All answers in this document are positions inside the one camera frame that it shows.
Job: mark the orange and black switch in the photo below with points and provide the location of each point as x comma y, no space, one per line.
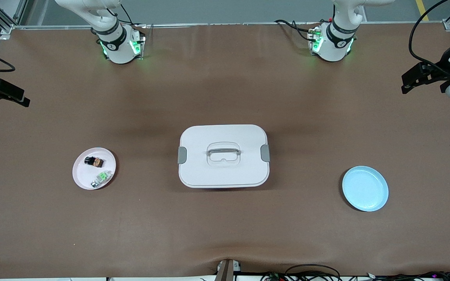
95,161

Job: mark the white lidded storage box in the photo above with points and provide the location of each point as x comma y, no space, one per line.
225,171

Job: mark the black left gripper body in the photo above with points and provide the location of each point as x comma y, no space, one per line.
440,70

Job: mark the green and silver switch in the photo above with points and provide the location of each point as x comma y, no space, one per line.
102,178

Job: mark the pink round plate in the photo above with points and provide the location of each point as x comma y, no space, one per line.
82,175

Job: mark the aluminium table edge rail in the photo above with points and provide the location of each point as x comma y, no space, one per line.
229,24

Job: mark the small metal bracket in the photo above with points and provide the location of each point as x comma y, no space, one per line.
228,269

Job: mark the light blue round plate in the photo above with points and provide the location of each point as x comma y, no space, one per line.
365,189

